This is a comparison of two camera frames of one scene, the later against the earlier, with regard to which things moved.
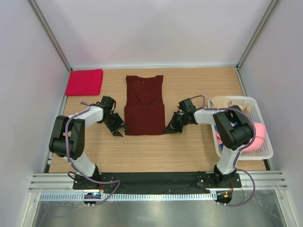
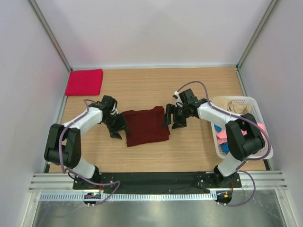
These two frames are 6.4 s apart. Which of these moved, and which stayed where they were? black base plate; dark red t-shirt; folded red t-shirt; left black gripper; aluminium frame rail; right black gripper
Moved: dark red t-shirt; right black gripper
Stayed: left black gripper; black base plate; folded red t-shirt; aluminium frame rail
